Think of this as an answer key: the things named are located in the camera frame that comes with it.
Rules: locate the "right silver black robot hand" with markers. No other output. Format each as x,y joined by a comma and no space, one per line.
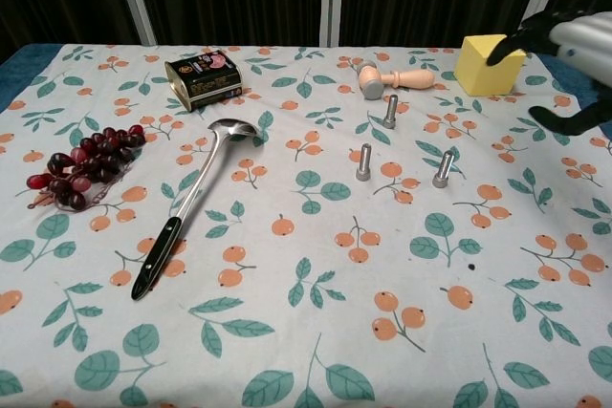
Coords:
583,40

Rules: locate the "steel bolt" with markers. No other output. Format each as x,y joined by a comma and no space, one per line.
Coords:
365,164
444,169
391,112

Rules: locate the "blue table cover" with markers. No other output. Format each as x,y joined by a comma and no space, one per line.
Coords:
566,83

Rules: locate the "yellow foam cube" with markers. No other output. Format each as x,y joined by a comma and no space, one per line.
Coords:
483,73

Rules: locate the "wooden toy hammer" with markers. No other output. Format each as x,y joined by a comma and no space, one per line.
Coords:
373,80

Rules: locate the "floral fruit print tablecloth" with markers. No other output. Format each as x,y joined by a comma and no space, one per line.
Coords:
306,260

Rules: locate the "black gold food tin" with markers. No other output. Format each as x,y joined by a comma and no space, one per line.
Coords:
205,78

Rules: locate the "dark red grape bunch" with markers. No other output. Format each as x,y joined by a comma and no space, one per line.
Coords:
91,159

